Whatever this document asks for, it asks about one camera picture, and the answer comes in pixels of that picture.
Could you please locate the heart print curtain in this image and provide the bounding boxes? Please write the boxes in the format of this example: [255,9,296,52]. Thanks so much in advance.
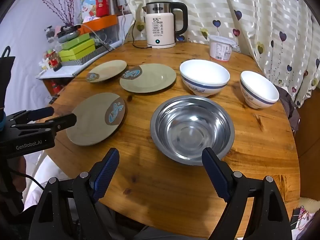
[122,0,320,108]

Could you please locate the white bedding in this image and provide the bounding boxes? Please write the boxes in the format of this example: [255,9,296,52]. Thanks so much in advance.
[24,152,75,205]

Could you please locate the green plate with blue motif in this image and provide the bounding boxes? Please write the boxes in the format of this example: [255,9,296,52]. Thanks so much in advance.
[86,60,127,83]
[119,64,177,93]
[66,92,128,147]

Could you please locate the black kettle power cord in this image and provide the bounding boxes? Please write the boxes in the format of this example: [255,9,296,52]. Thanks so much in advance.
[131,17,152,49]

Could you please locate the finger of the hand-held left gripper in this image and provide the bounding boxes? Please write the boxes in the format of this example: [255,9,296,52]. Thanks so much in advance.
[6,106,55,125]
[11,113,77,140]

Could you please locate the red item under shelf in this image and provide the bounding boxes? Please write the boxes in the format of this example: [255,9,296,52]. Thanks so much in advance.
[49,79,63,96]

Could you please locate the green flat box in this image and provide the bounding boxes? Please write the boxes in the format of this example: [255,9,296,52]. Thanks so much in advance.
[59,44,97,62]
[61,34,95,51]

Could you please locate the grey round device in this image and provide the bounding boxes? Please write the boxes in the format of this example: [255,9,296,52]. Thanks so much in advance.
[58,26,81,43]

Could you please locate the purple dried branches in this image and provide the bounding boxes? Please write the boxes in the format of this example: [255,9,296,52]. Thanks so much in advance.
[32,0,78,25]

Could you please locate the white bowl with blue band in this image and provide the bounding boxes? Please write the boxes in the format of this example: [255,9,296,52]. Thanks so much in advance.
[179,59,230,97]
[240,70,280,109]

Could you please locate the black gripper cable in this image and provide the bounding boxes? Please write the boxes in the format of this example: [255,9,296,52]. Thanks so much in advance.
[11,170,47,189]

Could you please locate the small dark ornament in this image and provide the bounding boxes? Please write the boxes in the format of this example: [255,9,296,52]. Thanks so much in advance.
[44,26,56,41]

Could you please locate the brown striped cloth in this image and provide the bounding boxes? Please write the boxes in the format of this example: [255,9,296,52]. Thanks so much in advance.
[275,85,300,137]

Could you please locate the person's left hand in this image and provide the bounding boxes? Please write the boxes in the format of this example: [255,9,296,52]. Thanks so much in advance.
[14,156,27,207]

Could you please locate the white plastic tub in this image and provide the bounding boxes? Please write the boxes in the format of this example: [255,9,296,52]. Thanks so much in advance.
[208,35,237,61]

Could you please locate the colourful printed gift bag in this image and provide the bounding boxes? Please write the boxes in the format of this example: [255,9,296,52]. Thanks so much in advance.
[79,0,97,22]

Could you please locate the red figurine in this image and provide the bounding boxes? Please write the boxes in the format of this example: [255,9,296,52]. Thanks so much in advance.
[41,50,63,72]

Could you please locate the colourful patterned cloth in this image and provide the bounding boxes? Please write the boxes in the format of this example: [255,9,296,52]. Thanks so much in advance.
[291,205,317,232]

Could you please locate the stainless steel bowl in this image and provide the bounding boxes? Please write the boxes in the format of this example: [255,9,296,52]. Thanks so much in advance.
[150,95,235,166]

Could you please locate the cream electric kettle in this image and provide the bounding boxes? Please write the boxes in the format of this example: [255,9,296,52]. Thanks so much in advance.
[142,2,188,49]

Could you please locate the white hanging cable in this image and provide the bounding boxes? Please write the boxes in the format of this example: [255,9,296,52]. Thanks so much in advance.
[121,4,127,38]

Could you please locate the white cables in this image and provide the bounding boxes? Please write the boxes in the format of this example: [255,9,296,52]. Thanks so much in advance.
[81,22,118,49]

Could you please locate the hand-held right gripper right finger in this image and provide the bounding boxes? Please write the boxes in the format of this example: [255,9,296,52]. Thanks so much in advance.
[201,148,293,240]

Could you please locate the white shelf board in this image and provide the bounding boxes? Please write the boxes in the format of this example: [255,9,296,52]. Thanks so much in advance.
[37,62,87,79]

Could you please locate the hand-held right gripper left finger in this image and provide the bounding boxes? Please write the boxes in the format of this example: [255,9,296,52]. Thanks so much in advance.
[29,148,120,240]

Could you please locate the clear storage box orange lid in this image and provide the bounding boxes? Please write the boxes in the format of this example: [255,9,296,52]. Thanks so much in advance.
[80,14,120,52]

